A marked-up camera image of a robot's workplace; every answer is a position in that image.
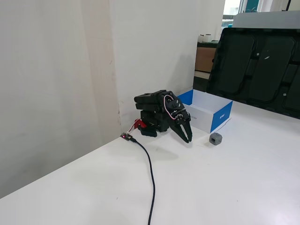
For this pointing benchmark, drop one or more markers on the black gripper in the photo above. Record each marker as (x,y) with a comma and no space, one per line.
(182,120)

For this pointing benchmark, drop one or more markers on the gray block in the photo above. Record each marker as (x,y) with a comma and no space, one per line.
(215,138)

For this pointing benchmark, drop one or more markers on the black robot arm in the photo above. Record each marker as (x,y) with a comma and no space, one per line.
(150,103)

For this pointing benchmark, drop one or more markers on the blue and white cardboard box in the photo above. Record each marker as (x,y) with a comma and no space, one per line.
(204,114)

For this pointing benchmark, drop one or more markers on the brown cardboard box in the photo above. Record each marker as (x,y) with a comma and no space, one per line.
(205,59)

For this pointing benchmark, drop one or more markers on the red clamp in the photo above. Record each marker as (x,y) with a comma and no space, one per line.
(140,123)

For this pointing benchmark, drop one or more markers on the small controller board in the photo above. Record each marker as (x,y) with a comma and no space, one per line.
(126,136)

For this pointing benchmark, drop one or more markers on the white bottle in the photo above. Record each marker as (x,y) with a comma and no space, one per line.
(201,38)
(208,38)

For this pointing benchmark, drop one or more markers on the black plastic packaging tray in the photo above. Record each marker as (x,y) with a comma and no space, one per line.
(257,70)

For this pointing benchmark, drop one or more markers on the gray flat panel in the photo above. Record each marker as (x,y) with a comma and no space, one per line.
(264,20)

